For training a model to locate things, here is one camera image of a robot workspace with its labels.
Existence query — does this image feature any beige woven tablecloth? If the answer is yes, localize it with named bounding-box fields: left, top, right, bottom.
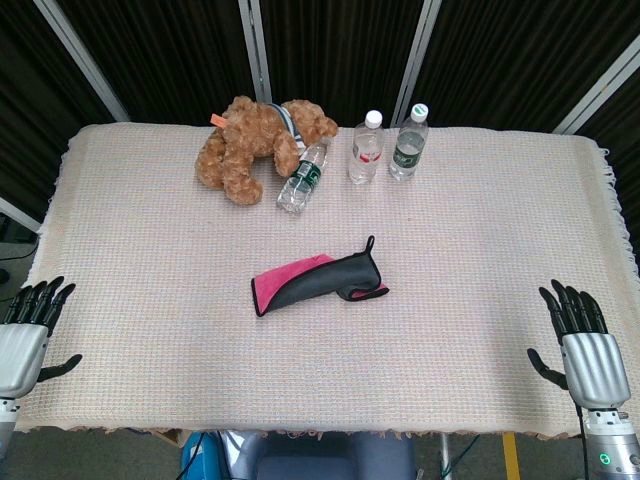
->
left=9, top=122, right=640, bottom=446

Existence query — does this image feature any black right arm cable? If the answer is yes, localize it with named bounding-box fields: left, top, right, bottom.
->
left=574, top=404, right=589, bottom=480

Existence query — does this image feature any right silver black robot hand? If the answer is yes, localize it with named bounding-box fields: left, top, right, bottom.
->
left=526, top=278, right=632, bottom=412

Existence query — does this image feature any clear water bottle red label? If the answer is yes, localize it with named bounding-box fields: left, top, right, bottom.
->
left=347, top=109, right=385, bottom=186

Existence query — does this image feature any white metal partition post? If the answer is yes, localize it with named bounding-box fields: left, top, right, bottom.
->
left=552, top=47, right=640, bottom=136
left=0, top=196, right=41, bottom=235
left=32, top=0, right=131, bottom=124
left=390, top=0, right=444, bottom=129
left=237, top=0, right=274, bottom=104

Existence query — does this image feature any pink and grey towel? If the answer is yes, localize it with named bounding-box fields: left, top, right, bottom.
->
left=249, top=234, right=391, bottom=319

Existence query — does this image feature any bright blue plastic object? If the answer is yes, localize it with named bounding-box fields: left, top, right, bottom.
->
left=179, top=430, right=224, bottom=480

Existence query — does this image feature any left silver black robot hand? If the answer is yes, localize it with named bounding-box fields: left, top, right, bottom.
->
left=0, top=275, right=84, bottom=400

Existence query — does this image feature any grey-blue robot torso base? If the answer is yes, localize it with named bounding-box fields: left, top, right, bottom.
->
left=219, top=432, right=416, bottom=480

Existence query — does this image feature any clear water bottle green label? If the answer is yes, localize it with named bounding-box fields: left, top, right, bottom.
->
left=388, top=102, right=431, bottom=183
left=276, top=135, right=333, bottom=215

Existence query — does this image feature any silver metal table leg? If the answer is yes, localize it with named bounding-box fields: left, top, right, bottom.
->
left=438, top=433, right=454, bottom=480

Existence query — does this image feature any brown teddy bear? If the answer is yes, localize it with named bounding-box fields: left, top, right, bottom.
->
left=193, top=94, right=340, bottom=207

